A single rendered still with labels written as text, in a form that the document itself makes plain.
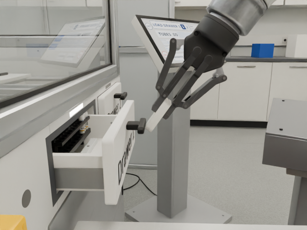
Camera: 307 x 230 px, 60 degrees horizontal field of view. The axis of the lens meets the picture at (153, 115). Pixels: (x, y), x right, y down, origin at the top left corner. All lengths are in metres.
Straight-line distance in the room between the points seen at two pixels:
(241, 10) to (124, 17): 1.76
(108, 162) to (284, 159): 0.48
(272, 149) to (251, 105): 2.88
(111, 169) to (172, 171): 1.19
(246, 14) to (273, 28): 3.85
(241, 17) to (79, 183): 0.37
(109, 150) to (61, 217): 0.16
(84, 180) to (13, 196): 0.13
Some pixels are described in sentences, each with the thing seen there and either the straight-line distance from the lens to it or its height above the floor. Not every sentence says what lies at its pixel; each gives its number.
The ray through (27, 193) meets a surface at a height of 0.88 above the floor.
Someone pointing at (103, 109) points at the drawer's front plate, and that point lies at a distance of 0.71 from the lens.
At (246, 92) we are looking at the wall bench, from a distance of 3.56.
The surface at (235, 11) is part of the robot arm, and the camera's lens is 0.48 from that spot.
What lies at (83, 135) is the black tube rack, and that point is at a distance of 0.59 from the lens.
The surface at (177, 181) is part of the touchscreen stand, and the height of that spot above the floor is 0.27.
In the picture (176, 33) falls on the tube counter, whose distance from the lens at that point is 1.44.
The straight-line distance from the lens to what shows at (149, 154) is 2.34.
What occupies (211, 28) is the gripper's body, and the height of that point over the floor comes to 1.09.
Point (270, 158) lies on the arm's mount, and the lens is 0.75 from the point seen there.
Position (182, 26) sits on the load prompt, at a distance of 1.54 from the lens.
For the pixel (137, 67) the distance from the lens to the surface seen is 2.17.
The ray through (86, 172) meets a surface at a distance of 0.44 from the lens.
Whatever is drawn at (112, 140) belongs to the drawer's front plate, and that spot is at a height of 0.93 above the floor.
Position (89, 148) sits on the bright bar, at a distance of 0.58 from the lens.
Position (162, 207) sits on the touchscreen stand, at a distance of 1.74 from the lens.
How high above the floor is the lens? 1.06
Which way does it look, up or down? 15 degrees down
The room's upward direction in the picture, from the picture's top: straight up
